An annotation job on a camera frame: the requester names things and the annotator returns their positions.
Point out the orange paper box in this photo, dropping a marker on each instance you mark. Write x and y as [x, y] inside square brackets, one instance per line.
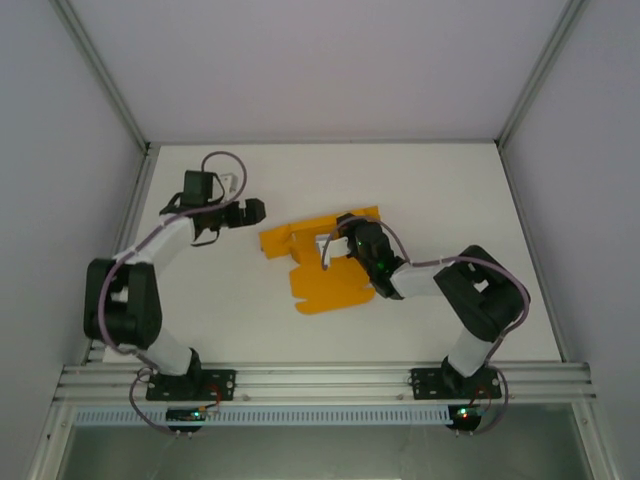
[325, 295]

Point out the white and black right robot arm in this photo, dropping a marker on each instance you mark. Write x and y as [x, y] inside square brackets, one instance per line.
[480, 300]

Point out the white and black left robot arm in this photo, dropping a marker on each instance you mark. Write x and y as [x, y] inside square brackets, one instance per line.
[120, 310]

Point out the controller board with green light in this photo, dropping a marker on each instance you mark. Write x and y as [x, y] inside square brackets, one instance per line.
[185, 416]
[467, 416]

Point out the aluminium side rail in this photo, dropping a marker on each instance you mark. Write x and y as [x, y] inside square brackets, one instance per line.
[136, 200]

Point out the aluminium mounting rail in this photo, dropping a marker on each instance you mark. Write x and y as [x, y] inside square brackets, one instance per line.
[325, 382]

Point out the aluminium frame post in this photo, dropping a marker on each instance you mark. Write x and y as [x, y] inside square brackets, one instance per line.
[104, 70]
[538, 70]

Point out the aluminium frame leg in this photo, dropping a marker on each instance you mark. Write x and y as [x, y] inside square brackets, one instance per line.
[597, 440]
[50, 440]

